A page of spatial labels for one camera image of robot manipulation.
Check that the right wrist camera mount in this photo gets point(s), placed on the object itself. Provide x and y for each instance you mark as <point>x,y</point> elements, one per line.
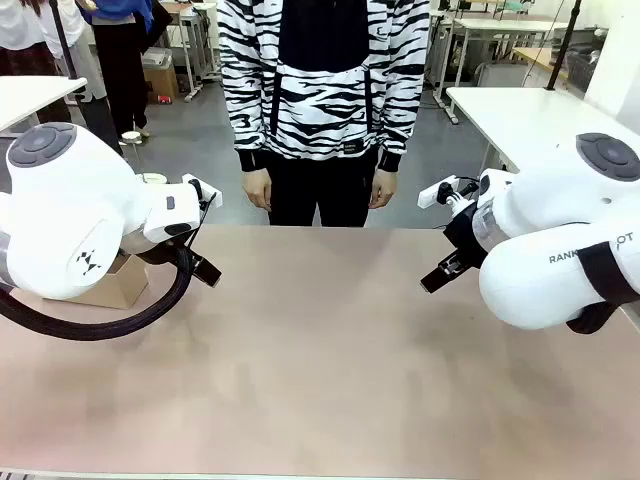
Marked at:
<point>429,195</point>

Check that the bystander in white blouse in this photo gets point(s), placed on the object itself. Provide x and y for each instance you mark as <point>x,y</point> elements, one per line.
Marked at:
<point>20,30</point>

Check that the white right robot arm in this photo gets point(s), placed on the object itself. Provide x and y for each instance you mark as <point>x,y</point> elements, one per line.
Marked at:
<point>550,225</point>

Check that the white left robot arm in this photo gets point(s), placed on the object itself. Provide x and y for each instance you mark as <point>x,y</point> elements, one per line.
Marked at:
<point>65,215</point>

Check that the brown cardboard carrier box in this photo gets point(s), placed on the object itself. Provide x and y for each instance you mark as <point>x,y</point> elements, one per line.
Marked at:
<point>120,287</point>

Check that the person in zebra hoodie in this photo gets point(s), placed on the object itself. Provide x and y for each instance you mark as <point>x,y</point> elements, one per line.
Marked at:
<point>320,115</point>

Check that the person's left forearm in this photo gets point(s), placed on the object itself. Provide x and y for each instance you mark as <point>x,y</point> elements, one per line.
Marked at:
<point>397,135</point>

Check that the light wood tabletop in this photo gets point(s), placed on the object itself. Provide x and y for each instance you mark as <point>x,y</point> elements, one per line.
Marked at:
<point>540,55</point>

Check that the person's right forearm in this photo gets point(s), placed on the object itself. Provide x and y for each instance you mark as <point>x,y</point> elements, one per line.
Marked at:
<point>245,135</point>

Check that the white background table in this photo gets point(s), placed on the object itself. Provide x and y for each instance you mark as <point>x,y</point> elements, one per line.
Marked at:
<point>500,24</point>

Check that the grey frame background desk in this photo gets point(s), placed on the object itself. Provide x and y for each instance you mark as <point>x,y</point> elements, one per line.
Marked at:
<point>192,12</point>

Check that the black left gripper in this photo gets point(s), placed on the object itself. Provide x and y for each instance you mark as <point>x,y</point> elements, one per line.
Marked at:
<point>162,252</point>

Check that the black mesh chair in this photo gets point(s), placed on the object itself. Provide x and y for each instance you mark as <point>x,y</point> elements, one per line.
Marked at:
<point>580,70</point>

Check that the thick black stand pole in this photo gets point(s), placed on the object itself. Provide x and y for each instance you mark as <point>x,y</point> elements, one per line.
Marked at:
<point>565,45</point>

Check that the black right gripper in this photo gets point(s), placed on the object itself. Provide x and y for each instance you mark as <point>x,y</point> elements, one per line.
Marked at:
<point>467,235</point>

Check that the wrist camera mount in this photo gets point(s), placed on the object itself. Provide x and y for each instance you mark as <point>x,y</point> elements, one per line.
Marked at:
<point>429,195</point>
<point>215,195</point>

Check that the person's left hand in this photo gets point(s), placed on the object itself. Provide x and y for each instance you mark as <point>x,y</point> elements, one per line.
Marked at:
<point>384,190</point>

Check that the small red object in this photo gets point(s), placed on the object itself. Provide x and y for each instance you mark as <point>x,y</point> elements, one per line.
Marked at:
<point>164,99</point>

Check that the small white side table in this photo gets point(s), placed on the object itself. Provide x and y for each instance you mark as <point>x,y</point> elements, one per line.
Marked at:
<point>30,100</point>

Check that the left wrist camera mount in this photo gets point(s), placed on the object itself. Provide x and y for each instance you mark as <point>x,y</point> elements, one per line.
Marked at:
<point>215,195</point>

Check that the thin black stand pole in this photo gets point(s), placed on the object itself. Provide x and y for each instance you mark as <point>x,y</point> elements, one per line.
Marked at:
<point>62,40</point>

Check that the background cardboard box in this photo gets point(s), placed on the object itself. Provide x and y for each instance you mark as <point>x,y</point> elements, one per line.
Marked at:
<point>160,80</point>

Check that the bystander in grey skirt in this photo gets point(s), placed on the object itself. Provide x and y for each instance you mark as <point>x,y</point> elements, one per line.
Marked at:
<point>97,122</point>

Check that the person's right hand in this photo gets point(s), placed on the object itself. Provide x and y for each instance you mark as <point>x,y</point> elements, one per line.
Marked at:
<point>257,190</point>

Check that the bystander in blue top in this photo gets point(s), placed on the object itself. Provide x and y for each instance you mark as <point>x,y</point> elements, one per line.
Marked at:
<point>120,65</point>

